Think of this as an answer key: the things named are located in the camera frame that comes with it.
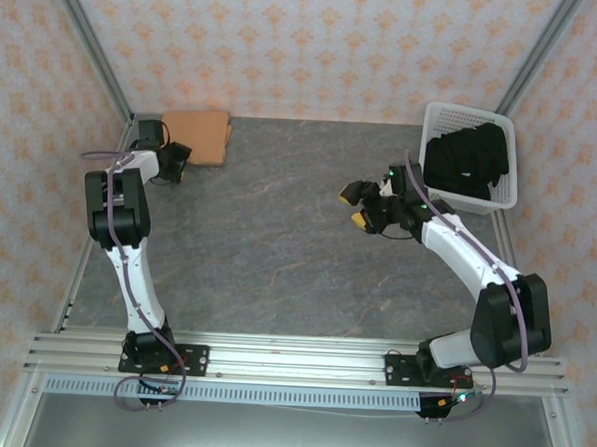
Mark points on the orange printed t-shirt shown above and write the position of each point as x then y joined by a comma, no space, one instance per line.
203,136

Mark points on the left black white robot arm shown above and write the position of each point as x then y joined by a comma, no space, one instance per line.
135,280

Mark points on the black t-shirt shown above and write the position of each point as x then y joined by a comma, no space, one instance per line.
467,157

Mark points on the white plastic laundry basket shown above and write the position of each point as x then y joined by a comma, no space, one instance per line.
459,114

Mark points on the small circuit board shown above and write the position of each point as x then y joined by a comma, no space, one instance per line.
467,396
172,390

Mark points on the grey metal sheet panel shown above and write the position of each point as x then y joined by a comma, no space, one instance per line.
287,435

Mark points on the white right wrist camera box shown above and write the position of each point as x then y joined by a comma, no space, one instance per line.
388,188

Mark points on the aluminium frame post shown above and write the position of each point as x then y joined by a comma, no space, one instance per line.
538,51
87,42

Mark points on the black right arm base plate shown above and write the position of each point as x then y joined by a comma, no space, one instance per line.
398,371

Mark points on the aluminium mounting rail beam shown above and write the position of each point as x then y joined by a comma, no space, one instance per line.
296,363

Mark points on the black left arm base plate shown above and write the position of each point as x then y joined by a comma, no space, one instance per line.
196,361

